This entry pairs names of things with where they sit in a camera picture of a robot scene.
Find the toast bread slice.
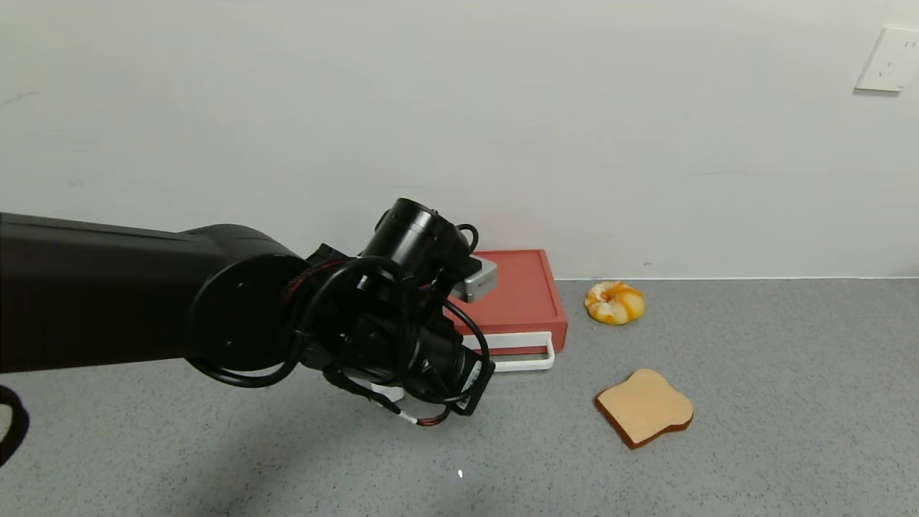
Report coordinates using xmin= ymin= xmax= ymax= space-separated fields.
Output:
xmin=594 ymin=368 xmax=695 ymax=450

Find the orange glazed donut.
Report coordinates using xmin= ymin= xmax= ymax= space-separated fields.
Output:
xmin=584 ymin=281 xmax=646 ymax=327

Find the black wrist cable bundle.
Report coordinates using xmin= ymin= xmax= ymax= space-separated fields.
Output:
xmin=190 ymin=224 xmax=493 ymax=429

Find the white wall socket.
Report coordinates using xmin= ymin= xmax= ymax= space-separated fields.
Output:
xmin=854 ymin=26 xmax=919 ymax=92

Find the red drawer cabinet case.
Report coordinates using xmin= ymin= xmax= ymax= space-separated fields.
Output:
xmin=459 ymin=249 xmax=569 ymax=338

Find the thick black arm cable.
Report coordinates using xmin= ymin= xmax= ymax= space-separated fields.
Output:
xmin=0 ymin=386 xmax=30 ymax=467

